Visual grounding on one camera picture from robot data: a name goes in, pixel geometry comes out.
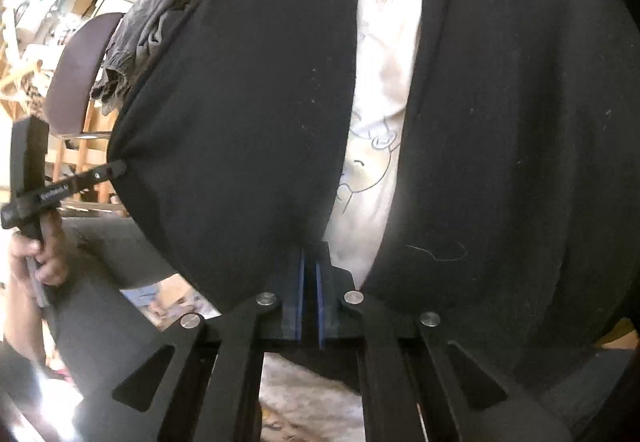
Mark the person's grey trousers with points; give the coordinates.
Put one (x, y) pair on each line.
(100, 272)

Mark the wooden rack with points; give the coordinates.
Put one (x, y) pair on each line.
(67, 157)

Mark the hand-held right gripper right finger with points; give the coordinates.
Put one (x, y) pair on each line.
(321, 307)

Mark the person's left hand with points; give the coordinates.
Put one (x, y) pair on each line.
(52, 252)

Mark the black pants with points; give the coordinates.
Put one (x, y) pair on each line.
(240, 97)

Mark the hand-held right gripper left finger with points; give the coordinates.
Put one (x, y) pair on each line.
(299, 294)

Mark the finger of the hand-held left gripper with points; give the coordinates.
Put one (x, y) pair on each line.
(95, 176)

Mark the dark brown chair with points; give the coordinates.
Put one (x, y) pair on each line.
(75, 72)

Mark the cream bear print blanket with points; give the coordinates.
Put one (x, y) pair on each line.
(385, 47)

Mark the grey denim garment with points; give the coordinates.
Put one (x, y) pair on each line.
(140, 32)

